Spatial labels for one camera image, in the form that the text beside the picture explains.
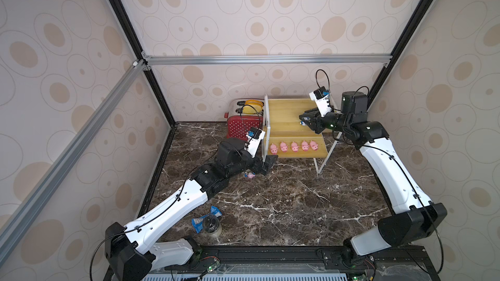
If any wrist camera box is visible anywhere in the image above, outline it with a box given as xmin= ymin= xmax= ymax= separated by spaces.
xmin=244 ymin=127 xmax=266 ymax=158
xmin=309 ymin=86 xmax=333 ymax=118

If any black corner frame post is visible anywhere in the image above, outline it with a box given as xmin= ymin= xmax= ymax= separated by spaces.
xmin=108 ymin=0 xmax=176 ymax=127
xmin=367 ymin=0 xmax=436 ymax=111

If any blue plastic wrapper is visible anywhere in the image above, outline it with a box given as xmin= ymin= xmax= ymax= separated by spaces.
xmin=191 ymin=206 xmax=223 ymax=234

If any silver aluminium rail back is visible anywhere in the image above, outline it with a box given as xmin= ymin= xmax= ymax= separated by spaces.
xmin=145 ymin=54 xmax=392 ymax=66

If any pink pig toy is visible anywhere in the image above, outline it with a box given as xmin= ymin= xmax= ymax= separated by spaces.
xmin=269 ymin=144 xmax=278 ymax=155
xmin=301 ymin=140 xmax=309 ymax=151
xmin=279 ymin=142 xmax=288 ymax=153
xmin=309 ymin=140 xmax=319 ymax=151
xmin=290 ymin=142 xmax=299 ymax=153

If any clear tape roll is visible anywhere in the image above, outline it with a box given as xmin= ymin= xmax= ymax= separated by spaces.
xmin=202 ymin=215 xmax=222 ymax=238

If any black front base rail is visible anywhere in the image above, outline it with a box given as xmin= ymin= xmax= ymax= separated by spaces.
xmin=105 ymin=245 xmax=441 ymax=281

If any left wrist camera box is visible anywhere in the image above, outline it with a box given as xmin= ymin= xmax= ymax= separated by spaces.
xmin=244 ymin=127 xmax=266 ymax=158

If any red polka dot toaster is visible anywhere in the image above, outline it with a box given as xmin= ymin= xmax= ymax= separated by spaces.
xmin=225 ymin=99 xmax=264 ymax=141

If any black corner frame post left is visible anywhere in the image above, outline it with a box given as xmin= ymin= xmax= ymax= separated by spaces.
xmin=108 ymin=0 xmax=176 ymax=127

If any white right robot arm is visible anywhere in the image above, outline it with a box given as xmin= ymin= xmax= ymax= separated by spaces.
xmin=299 ymin=87 xmax=447 ymax=264

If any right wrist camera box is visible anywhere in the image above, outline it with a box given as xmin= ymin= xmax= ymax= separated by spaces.
xmin=309 ymin=86 xmax=333 ymax=118

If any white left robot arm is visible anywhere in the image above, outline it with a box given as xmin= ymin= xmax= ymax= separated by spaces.
xmin=104 ymin=138 xmax=278 ymax=280

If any silver aluminium rail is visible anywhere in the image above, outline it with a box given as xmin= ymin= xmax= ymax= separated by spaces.
xmin=1 ymin=59 xmax=147 ymax=265
xmin=145 ymin=54 xmax=392 ymax=66

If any black corner frame post right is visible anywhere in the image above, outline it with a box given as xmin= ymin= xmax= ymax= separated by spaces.
xmin=367 ymin=0 xmax=436 ymax=111

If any white metal wooden shelf rack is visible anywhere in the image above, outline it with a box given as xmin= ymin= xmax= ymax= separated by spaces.
xmin=261 ymin=96 xmax=337 ymax=175

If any silver aluminium rail left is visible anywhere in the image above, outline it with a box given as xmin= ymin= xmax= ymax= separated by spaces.
xmin=1 ymin=59 xmax=147 ymax=265

